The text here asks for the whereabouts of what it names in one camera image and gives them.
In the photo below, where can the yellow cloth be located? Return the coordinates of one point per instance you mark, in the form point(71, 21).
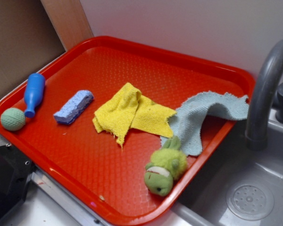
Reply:
point(130, 109)

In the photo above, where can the light blue cloth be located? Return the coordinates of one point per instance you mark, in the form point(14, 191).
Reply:
point(187, 123)

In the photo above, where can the blue sponge block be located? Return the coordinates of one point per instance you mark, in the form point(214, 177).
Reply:
point(73, 108)

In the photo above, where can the green dimpled ball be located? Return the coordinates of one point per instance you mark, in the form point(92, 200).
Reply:
point(12, 119)

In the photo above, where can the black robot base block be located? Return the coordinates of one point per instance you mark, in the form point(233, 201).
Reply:
point(15, 175)

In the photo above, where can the red plastic tray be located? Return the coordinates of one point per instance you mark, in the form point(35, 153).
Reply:
point(106, 177)

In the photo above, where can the grey toy sink basin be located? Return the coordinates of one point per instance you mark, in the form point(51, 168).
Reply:
point(237, 186)

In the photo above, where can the wooden board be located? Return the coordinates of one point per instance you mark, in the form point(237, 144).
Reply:
point(69, 20)

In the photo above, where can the grey toy faucet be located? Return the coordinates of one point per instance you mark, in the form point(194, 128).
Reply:
point(268, 91)

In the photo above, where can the blue toy bowling pin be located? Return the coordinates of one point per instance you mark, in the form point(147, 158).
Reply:
point(33, 93)

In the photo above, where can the brown cardboard panel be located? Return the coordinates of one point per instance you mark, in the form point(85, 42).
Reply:
point(28, 41)

